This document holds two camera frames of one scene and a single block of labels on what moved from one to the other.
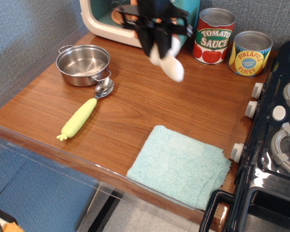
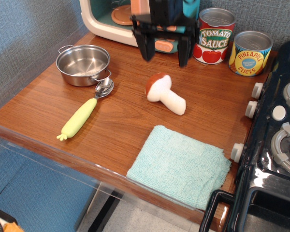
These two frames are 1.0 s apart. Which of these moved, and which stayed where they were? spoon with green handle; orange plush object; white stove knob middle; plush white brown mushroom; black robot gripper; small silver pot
Moved: black robot gripper; plush white brown mushroom
Stayed: orange plush object; spoon with green handle; white stove knob middle; small silver pot
